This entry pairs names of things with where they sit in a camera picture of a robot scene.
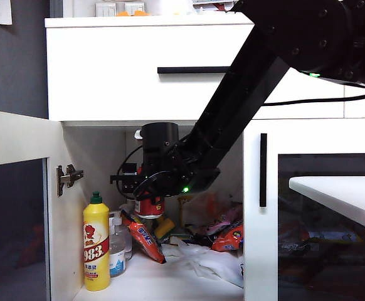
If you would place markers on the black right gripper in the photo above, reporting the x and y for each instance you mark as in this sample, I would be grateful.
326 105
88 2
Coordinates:
130 182

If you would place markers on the red beverage can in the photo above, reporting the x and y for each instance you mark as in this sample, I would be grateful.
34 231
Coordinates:
149 210

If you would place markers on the white glass cabinet door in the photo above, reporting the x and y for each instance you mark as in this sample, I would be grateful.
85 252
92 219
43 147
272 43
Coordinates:
253 251
13 138

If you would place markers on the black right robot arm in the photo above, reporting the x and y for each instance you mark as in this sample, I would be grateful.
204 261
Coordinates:
248 94

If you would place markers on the white cabinet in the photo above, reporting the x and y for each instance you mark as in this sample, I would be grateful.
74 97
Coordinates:
88 147

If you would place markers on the metal door hinge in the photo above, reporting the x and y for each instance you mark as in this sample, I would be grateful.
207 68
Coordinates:
66 178

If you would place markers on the grey door panel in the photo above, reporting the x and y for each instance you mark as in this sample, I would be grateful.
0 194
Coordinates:
13 62

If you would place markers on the yellow sponge brush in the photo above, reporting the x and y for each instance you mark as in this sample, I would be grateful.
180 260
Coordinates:
164 227

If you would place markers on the orange snack bag blue print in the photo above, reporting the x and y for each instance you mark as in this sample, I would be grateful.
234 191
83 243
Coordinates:
145 238

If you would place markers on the clear plastic bottle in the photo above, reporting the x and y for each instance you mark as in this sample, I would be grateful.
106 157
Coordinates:
128 244

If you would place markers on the transparent orange package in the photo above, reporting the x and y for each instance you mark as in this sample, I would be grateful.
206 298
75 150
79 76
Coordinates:
201 210

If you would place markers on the yellow detergent bottle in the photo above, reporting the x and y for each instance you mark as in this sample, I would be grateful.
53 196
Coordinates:
96 251

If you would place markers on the clear pump bottle blue label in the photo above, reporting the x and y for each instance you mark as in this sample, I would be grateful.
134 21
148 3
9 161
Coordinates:
116 260

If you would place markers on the pink plastic package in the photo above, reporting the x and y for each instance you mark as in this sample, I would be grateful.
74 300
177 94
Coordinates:
229 219

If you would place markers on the red snack packet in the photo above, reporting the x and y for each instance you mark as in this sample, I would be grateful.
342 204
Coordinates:
228 239

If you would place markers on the small orange object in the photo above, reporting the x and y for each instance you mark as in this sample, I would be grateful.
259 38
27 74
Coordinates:
121 13
141 13

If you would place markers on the translucent white plastic bag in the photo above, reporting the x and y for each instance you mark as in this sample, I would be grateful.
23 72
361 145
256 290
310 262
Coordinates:
170 7

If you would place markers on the flat printed box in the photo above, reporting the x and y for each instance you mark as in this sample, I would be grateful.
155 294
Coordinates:
210 2

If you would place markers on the white wall switch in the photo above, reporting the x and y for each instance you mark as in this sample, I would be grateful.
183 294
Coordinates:
105 9
134 8

